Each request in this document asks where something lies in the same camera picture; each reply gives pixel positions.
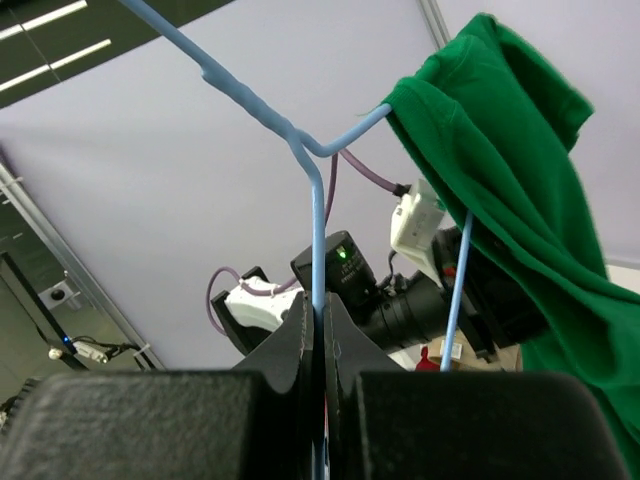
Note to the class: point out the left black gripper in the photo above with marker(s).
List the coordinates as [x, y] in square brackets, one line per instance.
[495, 315]

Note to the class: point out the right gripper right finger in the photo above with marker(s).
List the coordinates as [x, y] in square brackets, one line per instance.
[385, 422]

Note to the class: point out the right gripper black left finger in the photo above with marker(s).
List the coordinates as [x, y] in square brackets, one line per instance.
[254, 421]

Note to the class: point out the red t shirt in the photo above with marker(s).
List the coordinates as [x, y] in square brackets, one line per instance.
[430, 359]

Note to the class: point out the green t shirt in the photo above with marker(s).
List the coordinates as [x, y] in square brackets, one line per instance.
[491, 123]

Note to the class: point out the blue hanger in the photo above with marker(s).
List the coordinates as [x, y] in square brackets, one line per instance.
[304, 147]

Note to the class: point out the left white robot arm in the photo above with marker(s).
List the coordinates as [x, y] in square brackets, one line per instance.
[255, 307]

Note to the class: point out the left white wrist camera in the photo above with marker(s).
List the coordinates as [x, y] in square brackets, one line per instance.
[414, 224]

